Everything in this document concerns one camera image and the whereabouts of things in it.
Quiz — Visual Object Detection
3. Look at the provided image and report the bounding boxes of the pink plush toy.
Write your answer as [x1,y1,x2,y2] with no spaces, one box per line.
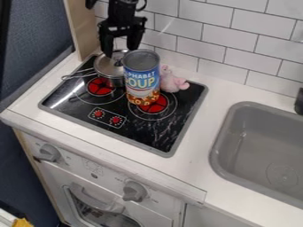
[159,64,191,94]

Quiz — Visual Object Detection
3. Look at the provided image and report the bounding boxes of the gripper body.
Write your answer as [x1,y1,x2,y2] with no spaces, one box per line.
[97,16,148,37]

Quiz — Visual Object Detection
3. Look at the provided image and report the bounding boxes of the toy stove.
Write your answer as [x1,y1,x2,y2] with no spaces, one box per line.
[37,53,210,159]

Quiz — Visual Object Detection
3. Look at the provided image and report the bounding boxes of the silver metal pot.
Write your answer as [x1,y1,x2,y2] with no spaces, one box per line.
[60,67,128,89]

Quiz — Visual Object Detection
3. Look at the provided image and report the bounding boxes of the silver pot lid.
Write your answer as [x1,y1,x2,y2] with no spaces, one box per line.
[93,49,130,79]

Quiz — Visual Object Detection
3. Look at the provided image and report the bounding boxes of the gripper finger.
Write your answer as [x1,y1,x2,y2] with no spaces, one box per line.
[97,30,116,59]
[125,27,147,51]

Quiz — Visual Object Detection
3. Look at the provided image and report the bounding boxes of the blue soup can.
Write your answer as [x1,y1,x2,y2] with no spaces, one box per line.
[121,49,163,106]

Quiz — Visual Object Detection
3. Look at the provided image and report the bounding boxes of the toy sink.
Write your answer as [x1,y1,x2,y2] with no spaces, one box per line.
[208,101,303,210]

